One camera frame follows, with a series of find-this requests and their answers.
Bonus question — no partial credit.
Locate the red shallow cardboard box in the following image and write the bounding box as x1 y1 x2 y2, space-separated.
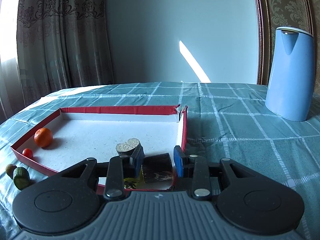
11 106 187 176

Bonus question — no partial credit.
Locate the green cucumber chunk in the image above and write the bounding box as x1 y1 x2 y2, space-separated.
12 167 31 190

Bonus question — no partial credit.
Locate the orange mandarin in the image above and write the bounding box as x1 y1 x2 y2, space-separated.
34 127 53 148

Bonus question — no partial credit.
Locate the brown patterned curtain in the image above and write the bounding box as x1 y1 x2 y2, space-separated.
1 0 114 121

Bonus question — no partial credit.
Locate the eggplant chunk with white cut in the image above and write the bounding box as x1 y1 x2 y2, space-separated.
116 138 140 157

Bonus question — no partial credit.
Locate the dark wooden wall trim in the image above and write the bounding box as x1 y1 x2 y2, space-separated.
255 0 272 85

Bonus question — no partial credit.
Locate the light blue kettle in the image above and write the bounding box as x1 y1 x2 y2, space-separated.
265 27 315 122

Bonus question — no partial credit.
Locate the teal checked bed sheet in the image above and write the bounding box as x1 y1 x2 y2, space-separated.
1 82 319 239

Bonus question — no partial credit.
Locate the dark eggplant chunk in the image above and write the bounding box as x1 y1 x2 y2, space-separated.
142 153 173 184

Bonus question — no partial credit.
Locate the brown kiwi fruit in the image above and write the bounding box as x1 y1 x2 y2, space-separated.
5 164 17 179

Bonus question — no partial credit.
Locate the yellow-green tomato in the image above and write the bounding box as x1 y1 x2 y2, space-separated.
124 178 144 190

